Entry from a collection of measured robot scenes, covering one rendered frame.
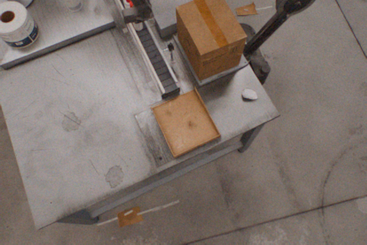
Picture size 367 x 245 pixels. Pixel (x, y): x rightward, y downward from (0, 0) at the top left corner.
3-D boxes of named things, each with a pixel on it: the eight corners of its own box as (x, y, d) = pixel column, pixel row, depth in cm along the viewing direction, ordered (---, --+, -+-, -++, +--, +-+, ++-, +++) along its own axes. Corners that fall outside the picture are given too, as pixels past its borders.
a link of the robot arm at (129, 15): (150, 11, 137) (145, -7, 139) (124, 16, 135) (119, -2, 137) (150, 25, 148) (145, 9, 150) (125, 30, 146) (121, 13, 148)
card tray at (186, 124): (151, 108, 169) (149, 105, 165) (194, 89, 172) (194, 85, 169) (174, 158, 159) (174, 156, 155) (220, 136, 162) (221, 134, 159)
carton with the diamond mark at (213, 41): (177, 38, 182) (175, 6, 157) (215, 23, 185) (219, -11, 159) (199, 81, 172) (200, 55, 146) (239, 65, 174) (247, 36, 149)
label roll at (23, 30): (22, 12, 187) (8, -5, 174) (46, 29, 183) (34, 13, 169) (-4, 36, 182) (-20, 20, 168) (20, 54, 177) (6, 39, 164)
